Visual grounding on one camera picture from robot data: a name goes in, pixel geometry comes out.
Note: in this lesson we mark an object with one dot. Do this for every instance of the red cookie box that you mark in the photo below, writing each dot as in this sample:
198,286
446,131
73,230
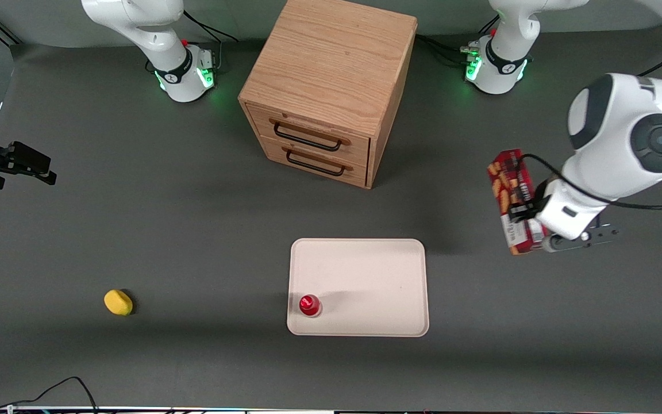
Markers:
506,184

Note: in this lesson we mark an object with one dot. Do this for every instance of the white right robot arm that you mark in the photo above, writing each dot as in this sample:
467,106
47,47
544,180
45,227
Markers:
153,34

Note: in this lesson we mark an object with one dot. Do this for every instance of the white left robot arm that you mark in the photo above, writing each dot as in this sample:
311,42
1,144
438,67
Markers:
630,132

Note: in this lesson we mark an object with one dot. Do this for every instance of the cream rectangular tray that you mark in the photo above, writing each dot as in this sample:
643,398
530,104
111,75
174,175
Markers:
365,282

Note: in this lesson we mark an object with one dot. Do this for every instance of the yellow sponge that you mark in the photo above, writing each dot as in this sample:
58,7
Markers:
118,302

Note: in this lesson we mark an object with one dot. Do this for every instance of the small red cup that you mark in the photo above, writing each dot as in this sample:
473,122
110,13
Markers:
310,305

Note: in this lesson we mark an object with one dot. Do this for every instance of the wooden two-drawer cabinet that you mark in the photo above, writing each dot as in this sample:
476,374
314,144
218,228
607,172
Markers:
331,75

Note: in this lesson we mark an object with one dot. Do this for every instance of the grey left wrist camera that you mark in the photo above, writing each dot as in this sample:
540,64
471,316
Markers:
566,242

